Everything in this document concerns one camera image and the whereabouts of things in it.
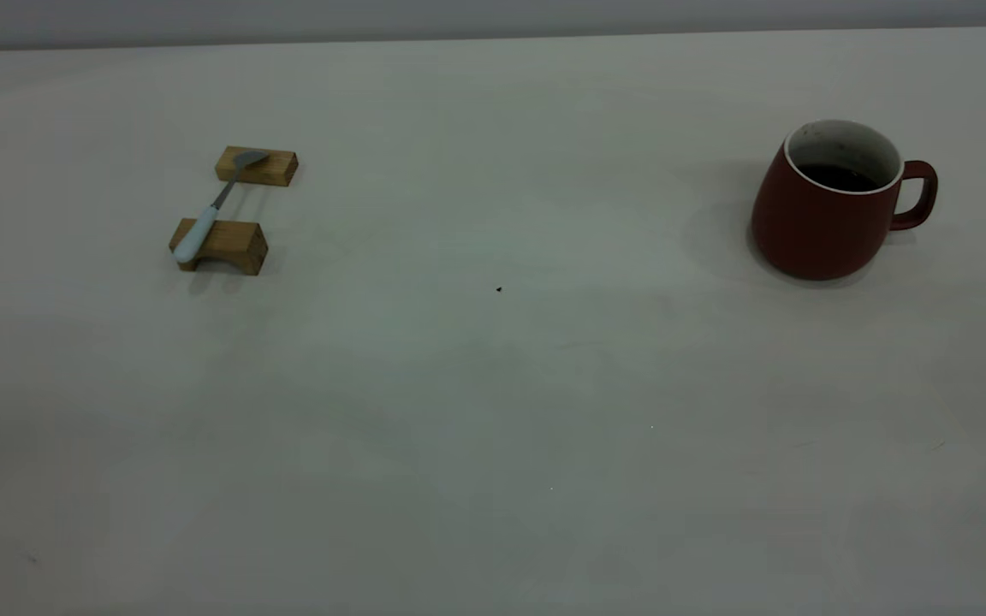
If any pale blue handled spoon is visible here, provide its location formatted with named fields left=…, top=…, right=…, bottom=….
left=172, top=150, right=270, bottom=264

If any red ceramic mug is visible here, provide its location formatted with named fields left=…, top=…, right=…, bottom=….
left=751, top=119, right=940, bottom=281

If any flat wooden block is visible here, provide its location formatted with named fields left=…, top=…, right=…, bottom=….
left=215, top=145, right=300, bottom=187

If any arched wooden block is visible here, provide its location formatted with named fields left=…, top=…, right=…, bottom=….
left=169, top=217, right=270, bottom=276

